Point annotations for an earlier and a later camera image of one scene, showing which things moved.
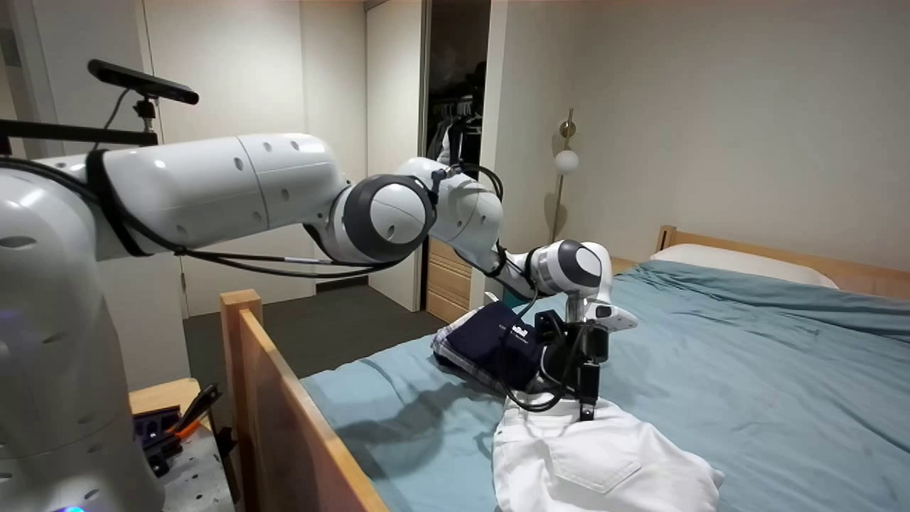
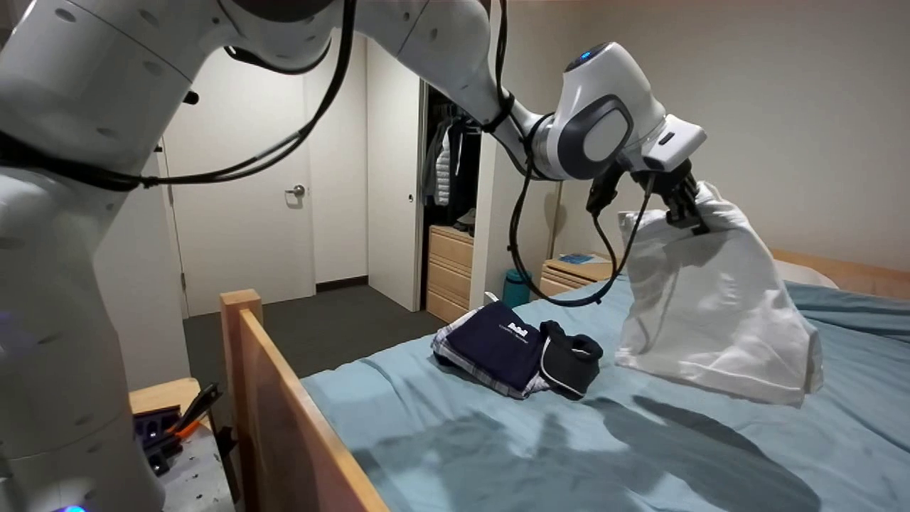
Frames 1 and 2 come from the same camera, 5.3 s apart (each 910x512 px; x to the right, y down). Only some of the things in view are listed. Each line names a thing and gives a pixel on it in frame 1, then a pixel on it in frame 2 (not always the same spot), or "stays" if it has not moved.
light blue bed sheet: [795, 392] stays
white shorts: [546, 456] to [710, 306]
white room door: [251, 69] stays
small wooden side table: [165, 395] stays
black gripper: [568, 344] to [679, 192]
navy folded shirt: [495, 340] stays
